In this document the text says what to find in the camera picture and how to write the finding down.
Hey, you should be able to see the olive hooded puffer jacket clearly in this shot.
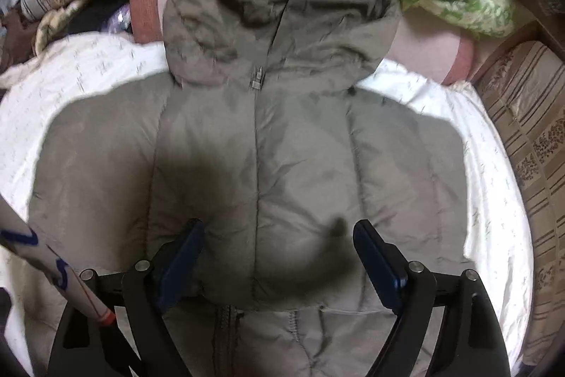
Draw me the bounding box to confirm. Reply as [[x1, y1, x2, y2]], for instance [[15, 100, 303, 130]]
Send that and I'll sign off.
[[29, 0, 467, 376]]

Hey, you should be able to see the pink quilted pillow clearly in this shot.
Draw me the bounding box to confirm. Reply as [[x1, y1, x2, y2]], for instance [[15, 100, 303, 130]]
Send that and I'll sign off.
[[129, 0, 474, 85]]

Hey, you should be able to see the dark brown garment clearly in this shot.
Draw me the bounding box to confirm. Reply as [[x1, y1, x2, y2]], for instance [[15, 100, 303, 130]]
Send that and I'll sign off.
[[1, 6, 39, 73]]

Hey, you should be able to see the cream floral cloth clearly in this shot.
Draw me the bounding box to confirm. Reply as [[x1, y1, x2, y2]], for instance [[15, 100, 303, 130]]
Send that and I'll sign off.
[[32, 0, 86, 55]]

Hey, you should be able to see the white leaf-print quilt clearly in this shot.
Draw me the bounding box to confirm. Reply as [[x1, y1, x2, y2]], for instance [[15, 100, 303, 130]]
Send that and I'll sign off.
[[1, 33, 534, 367]]

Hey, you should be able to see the striped brown bolster quilt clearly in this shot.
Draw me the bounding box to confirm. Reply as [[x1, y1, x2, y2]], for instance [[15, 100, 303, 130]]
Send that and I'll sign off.
[[478, 41, 564, 365]]

